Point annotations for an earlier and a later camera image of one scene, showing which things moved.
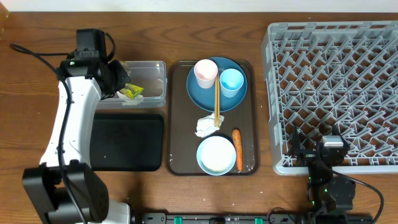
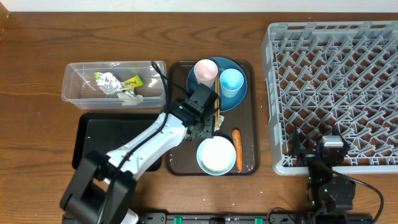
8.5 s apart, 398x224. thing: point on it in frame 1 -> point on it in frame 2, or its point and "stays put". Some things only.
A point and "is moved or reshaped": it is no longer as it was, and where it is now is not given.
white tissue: (137, 100) stays put
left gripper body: (117, 76) -> (208, 130)
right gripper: (307, 155) stays put
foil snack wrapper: (131, 91) is moved or reshaped
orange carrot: (236, 134) stays put
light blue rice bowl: (216, 155) stays put
